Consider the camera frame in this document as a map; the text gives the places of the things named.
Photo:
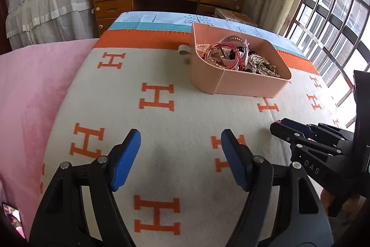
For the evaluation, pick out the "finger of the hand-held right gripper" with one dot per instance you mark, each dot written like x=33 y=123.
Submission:
x=297 y=125
x=289 y=134

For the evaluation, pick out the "pink clear hair band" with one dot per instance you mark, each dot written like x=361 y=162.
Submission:
x=231 y=38

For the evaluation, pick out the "blue tree print sheet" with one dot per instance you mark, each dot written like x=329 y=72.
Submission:
x=162 y=20

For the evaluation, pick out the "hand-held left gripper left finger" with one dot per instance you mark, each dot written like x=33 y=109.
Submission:
x=127 y=160

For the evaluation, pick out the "pink blanket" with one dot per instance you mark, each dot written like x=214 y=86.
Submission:
x=34 y=90

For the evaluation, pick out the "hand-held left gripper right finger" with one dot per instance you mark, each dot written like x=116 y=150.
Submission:
x=234 y=160

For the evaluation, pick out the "orange and white blanket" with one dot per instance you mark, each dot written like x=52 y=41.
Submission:
x=173 y=119

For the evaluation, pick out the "pink plastic tray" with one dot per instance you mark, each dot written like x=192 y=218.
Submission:
x=231 y=82

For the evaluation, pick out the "red bangle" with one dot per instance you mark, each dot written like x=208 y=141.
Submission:
x=228 y=46

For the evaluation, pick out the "window frame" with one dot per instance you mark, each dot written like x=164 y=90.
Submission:
x=332 y=18

